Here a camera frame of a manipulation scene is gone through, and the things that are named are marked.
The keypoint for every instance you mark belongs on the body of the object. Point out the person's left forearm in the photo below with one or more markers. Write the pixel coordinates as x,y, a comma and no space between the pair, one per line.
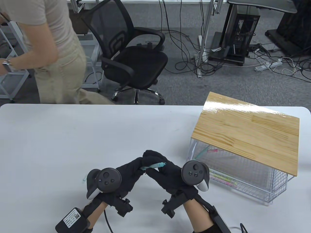
97,213

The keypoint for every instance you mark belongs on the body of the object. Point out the silver wristwatch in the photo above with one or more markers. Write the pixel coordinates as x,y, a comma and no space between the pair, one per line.
7,65

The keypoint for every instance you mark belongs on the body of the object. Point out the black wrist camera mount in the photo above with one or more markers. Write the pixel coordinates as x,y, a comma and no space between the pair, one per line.
124,206
175,202

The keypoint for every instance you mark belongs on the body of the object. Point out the person's left hand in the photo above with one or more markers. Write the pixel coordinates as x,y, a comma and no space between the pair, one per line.
131,174

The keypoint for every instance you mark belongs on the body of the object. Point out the grey desk top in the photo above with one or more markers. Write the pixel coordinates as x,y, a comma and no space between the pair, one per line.
267,6

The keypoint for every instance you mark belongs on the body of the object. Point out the grey black hand tracker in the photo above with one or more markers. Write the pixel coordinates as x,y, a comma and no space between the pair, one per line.
194,172
107,180

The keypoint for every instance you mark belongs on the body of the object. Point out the person's right hand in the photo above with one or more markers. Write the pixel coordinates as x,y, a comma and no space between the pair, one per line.
167,177

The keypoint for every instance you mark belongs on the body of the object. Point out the aluminium frame leg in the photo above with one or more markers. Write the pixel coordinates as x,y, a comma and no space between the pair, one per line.
205,31

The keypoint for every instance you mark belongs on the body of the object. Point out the black wrist-worn box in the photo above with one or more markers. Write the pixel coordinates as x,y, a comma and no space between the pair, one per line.
71,219
220,219

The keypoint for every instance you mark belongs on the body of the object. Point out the black stand base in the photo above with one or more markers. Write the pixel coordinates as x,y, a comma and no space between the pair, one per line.
291,29

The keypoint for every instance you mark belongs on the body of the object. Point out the white cart with brown top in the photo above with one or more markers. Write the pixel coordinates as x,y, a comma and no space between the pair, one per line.
97,48

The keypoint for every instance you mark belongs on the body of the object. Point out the black mesh office chair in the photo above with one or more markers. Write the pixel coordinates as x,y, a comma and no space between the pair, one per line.
136,60

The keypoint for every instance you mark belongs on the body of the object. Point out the person's right forearm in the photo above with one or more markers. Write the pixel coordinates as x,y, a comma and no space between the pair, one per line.
199,216

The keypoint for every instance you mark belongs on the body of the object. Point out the black computer tower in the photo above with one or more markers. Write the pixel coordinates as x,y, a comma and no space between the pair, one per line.
240,31

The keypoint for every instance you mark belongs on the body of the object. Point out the white standing desk leg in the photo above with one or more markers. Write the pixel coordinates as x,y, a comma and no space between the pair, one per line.
18,36

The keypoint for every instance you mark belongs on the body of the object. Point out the white power strip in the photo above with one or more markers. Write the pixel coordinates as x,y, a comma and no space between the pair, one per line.
267,65

